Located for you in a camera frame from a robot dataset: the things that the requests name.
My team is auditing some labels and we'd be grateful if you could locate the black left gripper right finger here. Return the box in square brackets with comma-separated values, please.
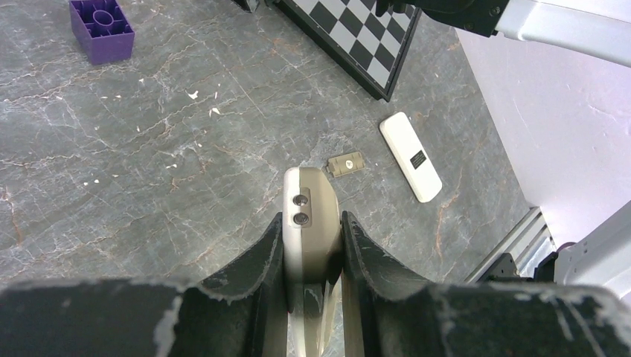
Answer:
[341, 211, 630, 356]

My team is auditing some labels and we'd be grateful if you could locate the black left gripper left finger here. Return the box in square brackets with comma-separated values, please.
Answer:
[1, 215, 286, 356]

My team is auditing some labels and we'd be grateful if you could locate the red and white remote control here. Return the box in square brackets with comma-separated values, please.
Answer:
[379, 112, 443, 203]

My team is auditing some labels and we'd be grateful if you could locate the beige battery cover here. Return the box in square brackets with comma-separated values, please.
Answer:
[327, 152, 365, 178]

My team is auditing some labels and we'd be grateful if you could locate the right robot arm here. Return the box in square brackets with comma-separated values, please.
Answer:
[376, 0, 630, 67]

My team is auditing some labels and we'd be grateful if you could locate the black and white chessboard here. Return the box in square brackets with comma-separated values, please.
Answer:
[274, 0, 422, 102]

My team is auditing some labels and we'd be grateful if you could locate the purple plastic block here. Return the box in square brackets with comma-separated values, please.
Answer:
[68, 0, 135, 65]

